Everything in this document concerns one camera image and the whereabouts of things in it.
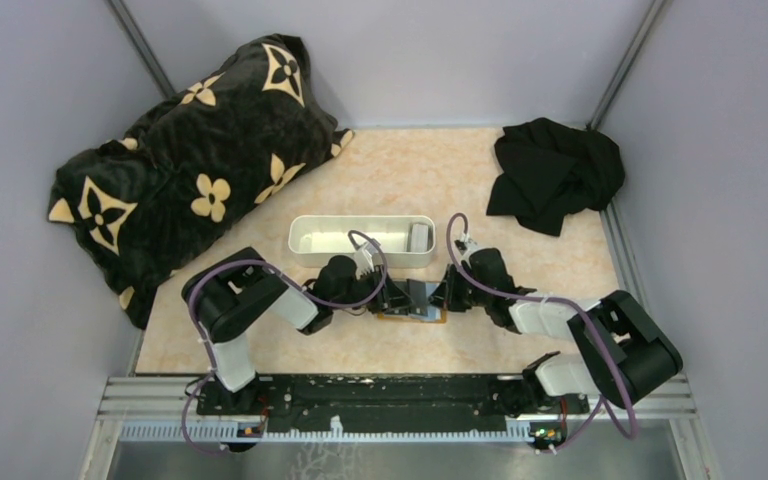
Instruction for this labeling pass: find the mustard leather card holder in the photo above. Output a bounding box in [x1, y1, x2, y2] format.
[375, 279, 446, 324]

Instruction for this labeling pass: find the stack of white cards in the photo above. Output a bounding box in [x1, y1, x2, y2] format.
[407, 222, 430, 254]

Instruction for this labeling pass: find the white oblong plastic tray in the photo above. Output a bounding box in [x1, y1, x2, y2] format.
[288, 215, 436, 269]

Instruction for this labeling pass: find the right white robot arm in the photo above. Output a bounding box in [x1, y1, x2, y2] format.
[431, 242, 684, 408]

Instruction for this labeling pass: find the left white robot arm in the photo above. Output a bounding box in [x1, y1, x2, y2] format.
[181, 247, 415, 393]

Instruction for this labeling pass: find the crumpled black cloth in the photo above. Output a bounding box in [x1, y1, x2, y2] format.
[486, 117, 626, 237]

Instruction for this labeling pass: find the black floral patterned pillow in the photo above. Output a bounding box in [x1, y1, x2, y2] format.
[48, 34, 353, 329]

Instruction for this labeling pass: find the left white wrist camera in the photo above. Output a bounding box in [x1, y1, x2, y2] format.
[352, 241, 386, 275]

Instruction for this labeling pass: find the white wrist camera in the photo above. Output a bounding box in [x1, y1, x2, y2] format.
[454, 234, 484, 262]
[352, 241, 386, 275]

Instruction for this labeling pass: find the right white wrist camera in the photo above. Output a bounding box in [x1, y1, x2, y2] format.
[454, 234, 484, 262]

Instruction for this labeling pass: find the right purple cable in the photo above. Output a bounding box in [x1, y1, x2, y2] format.
[445, 212, 641, 441]

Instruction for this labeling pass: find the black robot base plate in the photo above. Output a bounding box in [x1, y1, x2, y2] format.
[196, 374, 590, 434]

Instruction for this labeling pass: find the aluminium frame rail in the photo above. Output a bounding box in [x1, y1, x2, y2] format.
[97, 374, 696, 445]

